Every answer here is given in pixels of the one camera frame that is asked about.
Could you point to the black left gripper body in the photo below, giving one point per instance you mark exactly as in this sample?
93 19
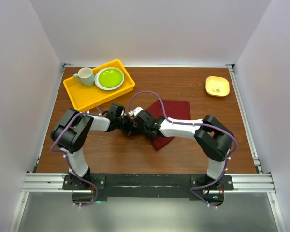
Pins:
125 124

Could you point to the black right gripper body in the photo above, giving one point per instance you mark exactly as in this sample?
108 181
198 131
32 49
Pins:
145 131

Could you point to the dark red cloth napkin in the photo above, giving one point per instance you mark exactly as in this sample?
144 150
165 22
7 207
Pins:
174 109

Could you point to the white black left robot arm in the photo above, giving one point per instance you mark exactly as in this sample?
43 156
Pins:
70 134

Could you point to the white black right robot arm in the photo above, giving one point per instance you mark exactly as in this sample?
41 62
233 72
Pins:
213 138

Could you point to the green plate white rim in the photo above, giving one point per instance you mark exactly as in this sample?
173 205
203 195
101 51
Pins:
109 78

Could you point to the yellow plastic tray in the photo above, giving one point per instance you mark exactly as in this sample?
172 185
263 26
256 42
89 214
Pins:
85 98

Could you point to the light blue ceramic mug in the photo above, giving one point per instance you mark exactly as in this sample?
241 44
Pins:
85 76

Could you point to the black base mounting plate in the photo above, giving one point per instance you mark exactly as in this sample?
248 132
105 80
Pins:
145 186

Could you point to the small yellow square dish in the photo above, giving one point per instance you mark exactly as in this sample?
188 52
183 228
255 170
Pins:
217 86

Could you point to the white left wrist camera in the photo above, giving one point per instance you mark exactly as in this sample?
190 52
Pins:
135 112

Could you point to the aluminium frame rail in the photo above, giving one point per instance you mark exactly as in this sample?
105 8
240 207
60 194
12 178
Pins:
242 183

